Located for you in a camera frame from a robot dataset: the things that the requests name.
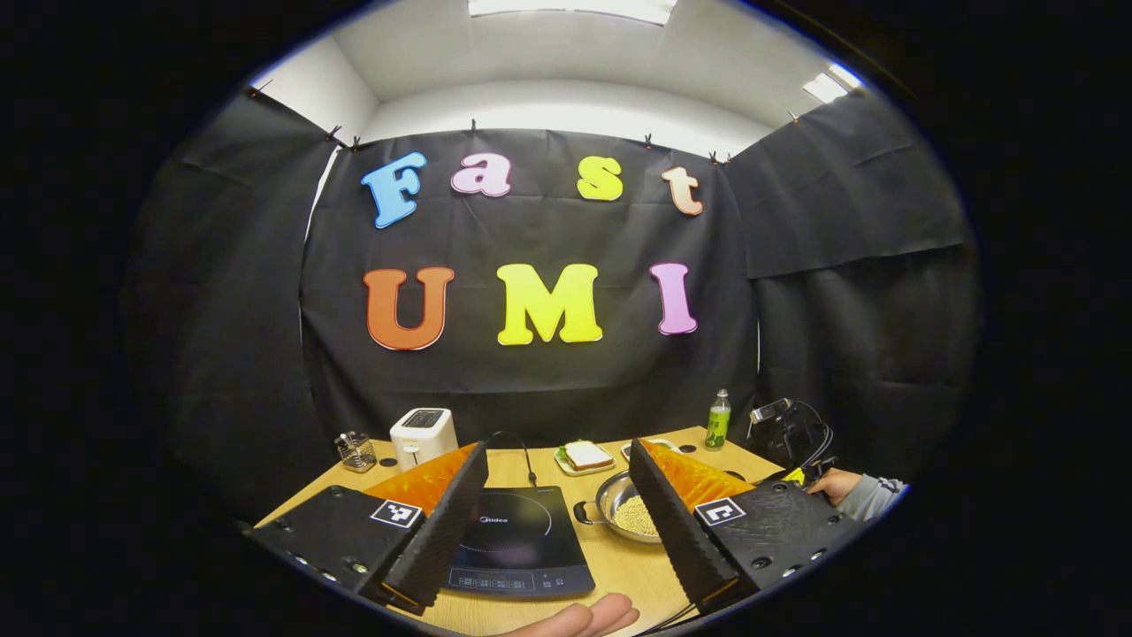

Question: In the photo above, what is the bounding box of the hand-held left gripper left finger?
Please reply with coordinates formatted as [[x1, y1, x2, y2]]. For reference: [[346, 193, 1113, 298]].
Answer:
[[248, 441, 490, 616]]

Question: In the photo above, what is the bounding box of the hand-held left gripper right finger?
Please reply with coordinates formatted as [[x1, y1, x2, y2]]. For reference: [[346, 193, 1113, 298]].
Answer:
[[628, 438, 863, 618]]

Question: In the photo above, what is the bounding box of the stainless steel pot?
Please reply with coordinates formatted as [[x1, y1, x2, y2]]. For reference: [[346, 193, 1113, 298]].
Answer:
[[573, 470, 664, 545]]

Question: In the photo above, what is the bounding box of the black induction cooktop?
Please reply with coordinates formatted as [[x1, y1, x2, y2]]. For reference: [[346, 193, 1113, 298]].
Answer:
[[442, 485, 596, 600]]

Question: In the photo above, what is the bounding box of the pile of soybeans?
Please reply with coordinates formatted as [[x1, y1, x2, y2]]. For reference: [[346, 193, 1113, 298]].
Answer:
[[612, 495, 660, 537]]

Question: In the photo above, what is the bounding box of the green drink bottle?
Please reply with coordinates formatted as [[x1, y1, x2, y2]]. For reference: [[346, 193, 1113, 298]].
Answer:
[[704, 388, 732, 451]]

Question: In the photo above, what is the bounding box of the white toaster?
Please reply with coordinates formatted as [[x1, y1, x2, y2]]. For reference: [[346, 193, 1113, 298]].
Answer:
[[389, 407, 460, 472]]

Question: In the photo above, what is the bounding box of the white divided grain tray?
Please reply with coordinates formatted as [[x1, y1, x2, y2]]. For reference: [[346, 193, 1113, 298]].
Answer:
[[619, 438, 680, 463]]

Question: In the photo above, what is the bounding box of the white sandwich plate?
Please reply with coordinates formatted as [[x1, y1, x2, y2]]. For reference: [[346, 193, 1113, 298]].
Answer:
[[554, 442, 617, 478]]

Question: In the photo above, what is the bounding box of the white bread sandwich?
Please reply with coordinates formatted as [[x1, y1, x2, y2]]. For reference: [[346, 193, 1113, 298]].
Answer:
[[560, 440, 615, 471]]

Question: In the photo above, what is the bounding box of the black backdrop cloth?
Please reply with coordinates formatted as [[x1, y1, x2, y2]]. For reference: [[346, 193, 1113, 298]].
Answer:
[[124, 84, 981, 523]]

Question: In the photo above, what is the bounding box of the small ceiling light panel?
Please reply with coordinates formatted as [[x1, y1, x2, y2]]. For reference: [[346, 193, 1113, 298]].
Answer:
[[802, 62, 863, 104]]

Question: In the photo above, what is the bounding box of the large ceiling light panel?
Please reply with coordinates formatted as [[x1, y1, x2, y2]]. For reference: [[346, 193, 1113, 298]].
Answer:
[[467, 0, 677, 26]]

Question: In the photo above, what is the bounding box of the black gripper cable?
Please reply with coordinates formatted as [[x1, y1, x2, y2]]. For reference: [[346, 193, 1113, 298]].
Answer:
[[790, 400, 838, 474]]

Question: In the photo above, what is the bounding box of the black cooktop power cable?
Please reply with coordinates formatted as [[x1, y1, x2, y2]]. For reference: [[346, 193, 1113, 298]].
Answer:
[[485, 431, 540, 489]]

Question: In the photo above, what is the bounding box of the glass cup in wire holder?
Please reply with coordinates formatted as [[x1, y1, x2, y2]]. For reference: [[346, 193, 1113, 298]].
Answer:
[[334, 431, 378, 473]]

